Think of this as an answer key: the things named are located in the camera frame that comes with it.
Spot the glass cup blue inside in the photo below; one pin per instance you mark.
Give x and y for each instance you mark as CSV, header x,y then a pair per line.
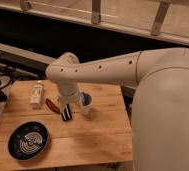
x,y
85,103

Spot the wooden table board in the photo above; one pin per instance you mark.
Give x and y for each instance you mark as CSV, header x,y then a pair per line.
x,y
102,137

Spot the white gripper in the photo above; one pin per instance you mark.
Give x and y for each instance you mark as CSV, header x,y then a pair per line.
x,y
68,93

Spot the metal window rail frame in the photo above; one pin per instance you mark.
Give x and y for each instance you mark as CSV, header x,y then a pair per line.
x,y
166,20

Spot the red brown small object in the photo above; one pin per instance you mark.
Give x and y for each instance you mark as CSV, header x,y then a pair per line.
x,y
52,106

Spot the black white striped block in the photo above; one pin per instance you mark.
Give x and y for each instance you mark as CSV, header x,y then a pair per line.
x,y
66,114

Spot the white plastic bottle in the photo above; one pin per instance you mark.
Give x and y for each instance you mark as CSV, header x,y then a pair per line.
x,y
37,95

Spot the dark ceramic bowl spiral pattern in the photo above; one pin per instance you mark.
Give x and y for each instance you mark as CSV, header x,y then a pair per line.
x,y
28,141

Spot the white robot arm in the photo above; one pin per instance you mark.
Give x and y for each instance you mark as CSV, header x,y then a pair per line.
x,y
160,108

